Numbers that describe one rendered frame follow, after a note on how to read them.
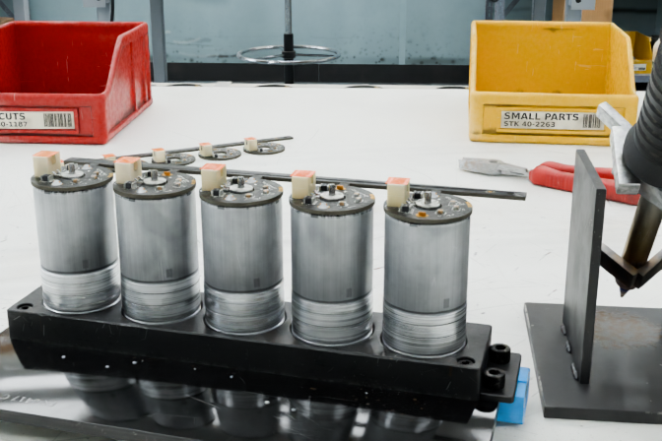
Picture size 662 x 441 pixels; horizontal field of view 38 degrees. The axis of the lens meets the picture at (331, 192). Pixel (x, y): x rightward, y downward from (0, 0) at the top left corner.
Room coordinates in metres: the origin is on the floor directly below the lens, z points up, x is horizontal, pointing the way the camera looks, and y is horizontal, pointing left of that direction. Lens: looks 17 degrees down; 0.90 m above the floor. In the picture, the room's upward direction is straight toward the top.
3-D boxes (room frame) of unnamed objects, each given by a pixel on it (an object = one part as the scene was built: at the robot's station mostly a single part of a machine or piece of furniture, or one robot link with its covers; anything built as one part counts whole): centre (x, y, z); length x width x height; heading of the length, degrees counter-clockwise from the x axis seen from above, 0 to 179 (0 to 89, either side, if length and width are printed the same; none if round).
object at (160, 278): (0.28, 0.05, 0.79); 0.02 x 0.02 x 0.05
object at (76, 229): (0.29, 0.08, 0.79); 0.02 x 0.02 x 0.05
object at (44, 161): (0.29, 0.09, 0.82); 0.01 x 0.01 x 0.01; 75
